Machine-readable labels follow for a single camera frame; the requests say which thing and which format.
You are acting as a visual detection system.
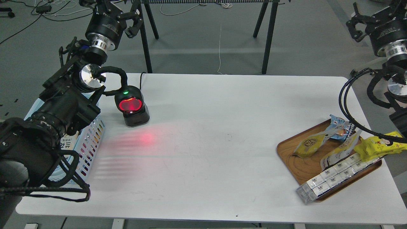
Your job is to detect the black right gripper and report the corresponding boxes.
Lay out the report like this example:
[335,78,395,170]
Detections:
[346,6,407,59]

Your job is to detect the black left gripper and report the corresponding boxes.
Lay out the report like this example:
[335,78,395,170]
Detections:
[85,0,143,51]

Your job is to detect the yellow nut snack pouch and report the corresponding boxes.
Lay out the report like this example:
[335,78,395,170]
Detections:
[292,131,333,158]

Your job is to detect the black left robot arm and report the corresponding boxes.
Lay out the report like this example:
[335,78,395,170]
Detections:
[1,0,152,202]

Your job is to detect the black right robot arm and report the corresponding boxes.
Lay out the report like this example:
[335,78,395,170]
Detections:
[339,0,407,143]

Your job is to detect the blue snack packet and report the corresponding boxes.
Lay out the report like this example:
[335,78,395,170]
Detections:
[325,114,356,142]

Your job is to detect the yellow cartoon snack bag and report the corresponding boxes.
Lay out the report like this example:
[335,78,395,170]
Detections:
[354,136,407,162]

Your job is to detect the white red snack bag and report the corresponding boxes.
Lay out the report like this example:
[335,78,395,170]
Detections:
[60,132,79,150]

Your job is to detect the black barcode scanner red window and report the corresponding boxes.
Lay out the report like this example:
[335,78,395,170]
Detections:
[114,86,150,127]

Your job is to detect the white yellow standing pouch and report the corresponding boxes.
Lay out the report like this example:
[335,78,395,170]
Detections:
[320,130,362,171]

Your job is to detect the round wooden tray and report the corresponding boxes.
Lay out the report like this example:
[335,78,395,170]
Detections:
[276,120,382,190]

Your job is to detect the long clear biscuit pack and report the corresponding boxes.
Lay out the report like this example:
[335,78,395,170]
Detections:
[296,153,382,205]

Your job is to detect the black floor cables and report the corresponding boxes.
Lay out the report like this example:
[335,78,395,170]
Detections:
[0,0,96,45]

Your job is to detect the white hanging cord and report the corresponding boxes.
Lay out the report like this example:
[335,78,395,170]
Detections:
[217,25,227,75]

